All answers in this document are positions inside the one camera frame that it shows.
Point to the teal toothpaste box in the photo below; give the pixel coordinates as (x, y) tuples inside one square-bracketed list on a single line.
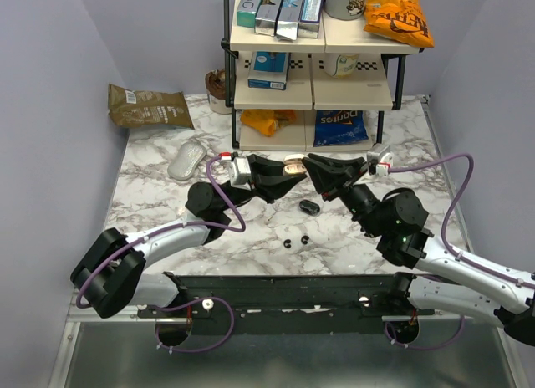
[(246, 12)]

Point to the black earbud charging case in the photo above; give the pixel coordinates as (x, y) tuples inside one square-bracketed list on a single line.
[(309, 207)]

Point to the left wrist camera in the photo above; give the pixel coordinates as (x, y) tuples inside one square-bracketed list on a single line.
[(240, 172)]

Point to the blue box middle shelf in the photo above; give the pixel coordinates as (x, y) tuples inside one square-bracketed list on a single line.
[(268, 70)]

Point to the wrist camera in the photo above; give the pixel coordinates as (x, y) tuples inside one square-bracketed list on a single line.
[(240, 172), (379, 158)]

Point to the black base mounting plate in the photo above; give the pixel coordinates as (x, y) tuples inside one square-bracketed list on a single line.
[(288, 304)]

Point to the beige earbud charging case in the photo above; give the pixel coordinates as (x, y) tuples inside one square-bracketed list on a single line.
[(293, 164)]

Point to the orange chips bag top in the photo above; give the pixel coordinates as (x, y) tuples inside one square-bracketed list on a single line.
[(400, 20)]

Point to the silver blue toothpaste box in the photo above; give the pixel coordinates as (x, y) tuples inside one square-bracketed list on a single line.
[(288, 18)]

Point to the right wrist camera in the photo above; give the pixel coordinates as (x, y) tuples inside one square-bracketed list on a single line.
[(379, 158)]

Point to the brown snack bag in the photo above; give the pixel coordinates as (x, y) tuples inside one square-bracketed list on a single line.
[(133, 109)]

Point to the white printed mug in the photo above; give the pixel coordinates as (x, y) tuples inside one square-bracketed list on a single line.
[(345, 9)]

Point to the blue Doritos bag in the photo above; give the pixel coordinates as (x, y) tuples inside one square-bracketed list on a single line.
[(339, 128)]

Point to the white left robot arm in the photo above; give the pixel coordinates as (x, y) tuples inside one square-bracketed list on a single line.
[(110, 276)]

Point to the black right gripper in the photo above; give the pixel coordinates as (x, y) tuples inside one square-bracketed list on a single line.
[(326, 177)]

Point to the blue white toothpaste box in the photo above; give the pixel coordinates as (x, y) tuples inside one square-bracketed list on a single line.
[(310, 18)]

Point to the three-tier beige shelf rack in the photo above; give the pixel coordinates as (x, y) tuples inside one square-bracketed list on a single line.
[(375, 85)]

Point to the orange snack bag bottom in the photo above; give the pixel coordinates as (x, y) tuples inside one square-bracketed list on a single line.
[(268, 122)]

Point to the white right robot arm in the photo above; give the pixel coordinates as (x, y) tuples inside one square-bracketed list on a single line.
[(473, 286)]

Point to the brown lidded cup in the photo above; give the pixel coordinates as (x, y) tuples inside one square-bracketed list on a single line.
[(216, 91)]

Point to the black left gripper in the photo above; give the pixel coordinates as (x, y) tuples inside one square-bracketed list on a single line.
[(267, 181)]

